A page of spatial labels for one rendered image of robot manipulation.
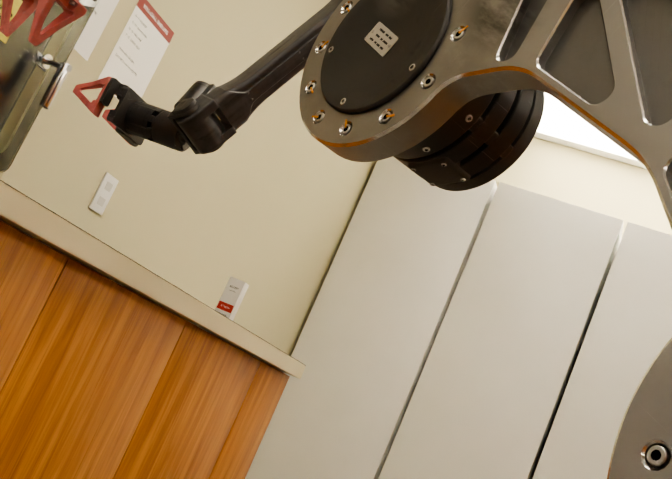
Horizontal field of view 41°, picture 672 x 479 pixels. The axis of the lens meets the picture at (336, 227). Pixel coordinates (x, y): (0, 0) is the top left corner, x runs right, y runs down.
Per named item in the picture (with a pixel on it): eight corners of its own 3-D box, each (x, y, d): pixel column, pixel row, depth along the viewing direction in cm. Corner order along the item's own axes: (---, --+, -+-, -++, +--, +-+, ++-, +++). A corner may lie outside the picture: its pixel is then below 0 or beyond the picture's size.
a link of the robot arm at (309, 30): (381, -51, 144) (411, 5, 149) (364, -51, 149) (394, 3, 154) (174, 115, 136) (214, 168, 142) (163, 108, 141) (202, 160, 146)
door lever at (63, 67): (28, 104, 157) (20, 98, 155) (53, 58, 159) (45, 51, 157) (52, 112, 155) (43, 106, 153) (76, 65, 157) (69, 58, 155)
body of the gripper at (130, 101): (121, 83, 146) (157, 96, 144) (149, 110, 156) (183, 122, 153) (102, 118, 145) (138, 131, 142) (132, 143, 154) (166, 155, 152)
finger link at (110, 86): (77, 64, 148) (121, 79, 144) (99, 84, 154) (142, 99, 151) (57, 100, 146) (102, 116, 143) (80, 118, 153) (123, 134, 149)
